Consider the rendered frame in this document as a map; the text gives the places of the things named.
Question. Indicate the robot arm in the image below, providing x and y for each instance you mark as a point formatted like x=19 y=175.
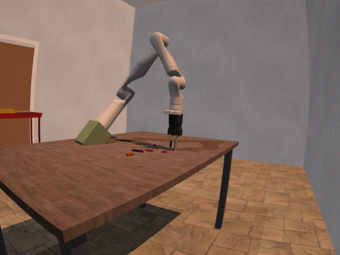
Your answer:
x=176 y=83

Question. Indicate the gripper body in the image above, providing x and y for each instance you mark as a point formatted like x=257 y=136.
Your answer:
x=175 y=119

